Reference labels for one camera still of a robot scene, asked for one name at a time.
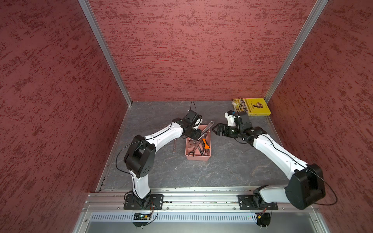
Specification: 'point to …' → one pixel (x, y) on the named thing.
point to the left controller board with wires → (142, 220)
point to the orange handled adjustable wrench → (206, 145)
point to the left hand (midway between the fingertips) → (195, 136)
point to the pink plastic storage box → (199, 150)
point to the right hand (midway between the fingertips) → (217, 132)
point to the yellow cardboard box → (254, 107)
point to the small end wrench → (174, 151)
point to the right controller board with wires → (263, 218)
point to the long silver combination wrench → (194, 148)
